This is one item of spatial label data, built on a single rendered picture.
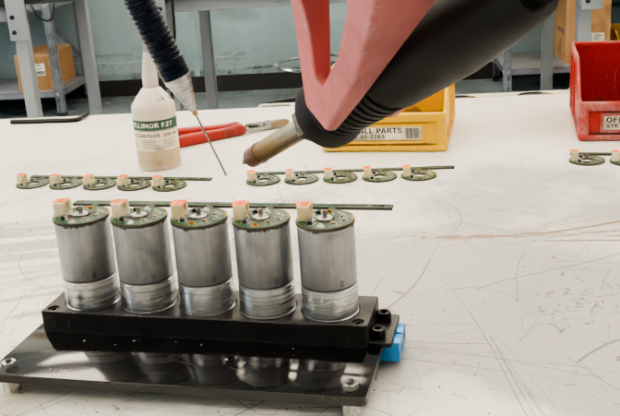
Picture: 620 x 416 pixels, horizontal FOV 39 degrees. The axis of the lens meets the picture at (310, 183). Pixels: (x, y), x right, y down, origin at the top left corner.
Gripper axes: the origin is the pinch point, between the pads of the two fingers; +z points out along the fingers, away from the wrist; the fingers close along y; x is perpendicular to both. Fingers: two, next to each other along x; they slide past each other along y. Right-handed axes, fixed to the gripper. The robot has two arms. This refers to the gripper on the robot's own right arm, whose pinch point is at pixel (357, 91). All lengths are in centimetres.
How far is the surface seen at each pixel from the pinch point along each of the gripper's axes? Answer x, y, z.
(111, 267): -7.5, 4.3, 15.0
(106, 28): -369, -146, 270
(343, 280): -0.4, -2.8, 10.9
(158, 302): -4.9, 3.2, 15.0
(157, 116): -30.1, -8.7, 27.4
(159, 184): -24.5, -6.6, 28.8
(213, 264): -4.2, 1.2, 12.4
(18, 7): -218, -54, 147
